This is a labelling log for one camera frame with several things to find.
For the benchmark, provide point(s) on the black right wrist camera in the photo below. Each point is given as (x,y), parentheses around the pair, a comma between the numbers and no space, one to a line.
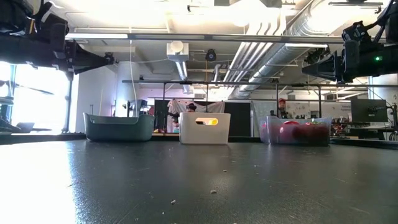
(357,32)

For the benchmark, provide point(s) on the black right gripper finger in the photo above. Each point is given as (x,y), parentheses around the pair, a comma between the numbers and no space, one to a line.
(335,78)
(329,67)

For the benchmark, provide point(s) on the black ceiling equipment cluster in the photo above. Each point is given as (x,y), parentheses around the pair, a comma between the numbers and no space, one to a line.
(315,56)

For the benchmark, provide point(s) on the grey-green plastic basket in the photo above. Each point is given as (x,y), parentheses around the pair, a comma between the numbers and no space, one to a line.
(118,130)

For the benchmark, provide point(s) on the silver ceiling duct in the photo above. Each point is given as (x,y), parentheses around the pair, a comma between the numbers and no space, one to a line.
(267,62)

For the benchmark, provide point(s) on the white plastic basket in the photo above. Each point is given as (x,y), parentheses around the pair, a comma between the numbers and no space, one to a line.
(202,133)

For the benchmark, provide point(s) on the black partition panel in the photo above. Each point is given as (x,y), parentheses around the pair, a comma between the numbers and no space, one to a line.
(237,119)

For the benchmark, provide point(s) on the clear plastic basket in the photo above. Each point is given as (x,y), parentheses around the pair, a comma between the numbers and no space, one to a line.
(270,133)

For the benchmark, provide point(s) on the white hanging cloth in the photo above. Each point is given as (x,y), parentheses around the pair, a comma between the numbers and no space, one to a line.
(211,107)

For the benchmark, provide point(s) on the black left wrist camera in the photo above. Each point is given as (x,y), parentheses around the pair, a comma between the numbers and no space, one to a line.
(54,31)

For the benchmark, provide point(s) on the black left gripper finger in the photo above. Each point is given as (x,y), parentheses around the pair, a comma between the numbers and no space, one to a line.
(87,61)
(81,71)

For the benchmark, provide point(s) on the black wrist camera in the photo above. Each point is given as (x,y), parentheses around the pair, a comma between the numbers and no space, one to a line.
(357,32)
(54,31)

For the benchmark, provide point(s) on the grey overhead frame bar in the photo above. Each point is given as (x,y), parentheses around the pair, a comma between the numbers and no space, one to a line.
(202,38)

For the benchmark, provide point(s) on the white ceiling unit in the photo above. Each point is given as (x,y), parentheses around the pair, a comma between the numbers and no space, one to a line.
(177,49)

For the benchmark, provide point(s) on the black ceiling camera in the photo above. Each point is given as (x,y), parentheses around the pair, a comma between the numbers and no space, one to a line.
(211,55)
(111,57)

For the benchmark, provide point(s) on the black metal rack frame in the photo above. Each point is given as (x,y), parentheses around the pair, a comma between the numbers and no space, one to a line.
(217,83)

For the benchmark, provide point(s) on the black computer monitor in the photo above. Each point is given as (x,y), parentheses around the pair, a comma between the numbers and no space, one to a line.
(369,110)

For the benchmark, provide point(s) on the person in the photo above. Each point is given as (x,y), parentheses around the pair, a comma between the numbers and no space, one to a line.
(191,108)
(282,105)

